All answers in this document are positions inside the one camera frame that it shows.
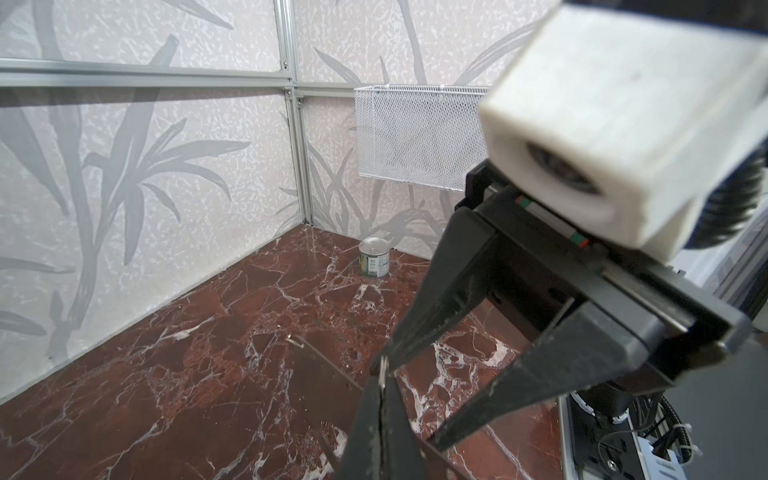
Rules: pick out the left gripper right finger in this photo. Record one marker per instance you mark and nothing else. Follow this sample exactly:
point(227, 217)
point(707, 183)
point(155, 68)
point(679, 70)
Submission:
point(400, 451)

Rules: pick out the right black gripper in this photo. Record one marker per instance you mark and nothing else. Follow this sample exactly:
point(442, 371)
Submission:
point(622, 306)

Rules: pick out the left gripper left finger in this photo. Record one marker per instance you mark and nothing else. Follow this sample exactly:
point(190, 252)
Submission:
point(362, 454)

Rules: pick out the small grey metal cup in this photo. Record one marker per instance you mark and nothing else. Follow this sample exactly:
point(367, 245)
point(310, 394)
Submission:
point(374, 257)

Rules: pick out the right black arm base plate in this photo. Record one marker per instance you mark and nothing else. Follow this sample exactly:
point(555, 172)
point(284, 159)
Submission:
point(599, 447)

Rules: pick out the white wire mesh basket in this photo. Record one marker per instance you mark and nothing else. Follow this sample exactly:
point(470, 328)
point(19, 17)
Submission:
point(419, 134)

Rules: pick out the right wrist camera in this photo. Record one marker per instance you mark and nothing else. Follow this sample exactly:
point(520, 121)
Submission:
point(643, 123)

